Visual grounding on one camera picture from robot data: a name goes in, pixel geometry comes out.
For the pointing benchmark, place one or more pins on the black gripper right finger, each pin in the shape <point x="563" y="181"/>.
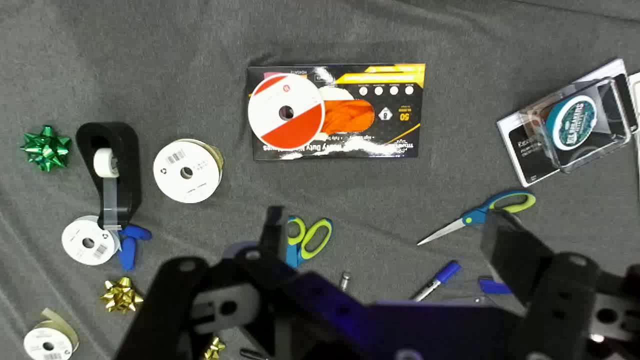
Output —
<point x="512" y="252"/>

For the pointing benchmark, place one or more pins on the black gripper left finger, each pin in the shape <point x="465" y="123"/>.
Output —
<point x="271" y="231"/>

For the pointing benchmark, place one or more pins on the black and white pen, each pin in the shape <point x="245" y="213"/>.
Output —
<point x="345" y="279"/>

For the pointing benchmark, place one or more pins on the black card with white border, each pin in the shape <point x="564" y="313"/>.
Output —
<point x="526" y="146"/>

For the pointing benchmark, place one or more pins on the orange and white ribbon spool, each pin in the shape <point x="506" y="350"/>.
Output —
<point x="286" y="111"/>

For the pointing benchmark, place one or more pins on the gold gift bow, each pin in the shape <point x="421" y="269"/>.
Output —
<point x="120" y="294"/>
<point x="214" y="348"/>

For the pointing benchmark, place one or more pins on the blue plastic clip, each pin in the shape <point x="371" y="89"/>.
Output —
<point x="131" y="246"/>

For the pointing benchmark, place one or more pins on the teal ribbon spool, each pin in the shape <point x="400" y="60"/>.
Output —
<point x="570" y="123"/>

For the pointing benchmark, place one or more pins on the black tape dispenser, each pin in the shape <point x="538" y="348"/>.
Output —
<point x="123" y="161"/>

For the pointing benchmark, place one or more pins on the black ribbon package box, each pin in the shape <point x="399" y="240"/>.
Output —
<point x="393" y="112"/>

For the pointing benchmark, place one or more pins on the clear plastic spool box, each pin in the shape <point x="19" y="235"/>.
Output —
<point x="611" y="112"/>

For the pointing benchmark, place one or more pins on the gray tablecloth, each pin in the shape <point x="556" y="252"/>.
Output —
<point x="200" y="66"/>

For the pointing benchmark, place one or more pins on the green gift bow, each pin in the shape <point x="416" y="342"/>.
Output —
<point x="47" y="148"/>

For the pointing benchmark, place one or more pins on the white spool with gold ribbon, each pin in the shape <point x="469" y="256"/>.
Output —
<point x="49" y="340"/>

